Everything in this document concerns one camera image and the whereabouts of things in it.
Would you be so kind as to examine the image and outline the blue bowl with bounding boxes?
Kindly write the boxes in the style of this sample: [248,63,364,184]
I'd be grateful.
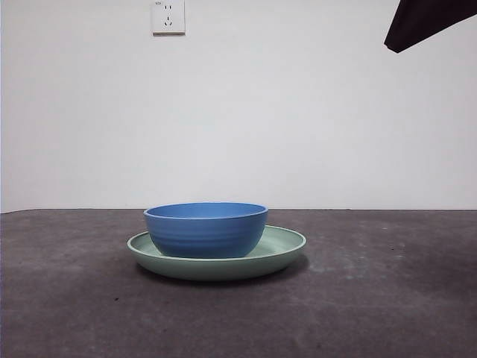
[143,202,270,258]

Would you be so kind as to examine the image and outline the green plate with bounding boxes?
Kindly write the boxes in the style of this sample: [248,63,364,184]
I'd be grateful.
[126,224,308,282]

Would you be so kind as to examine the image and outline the white wall socket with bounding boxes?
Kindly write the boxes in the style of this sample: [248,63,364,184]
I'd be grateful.
[151,0,186,37]

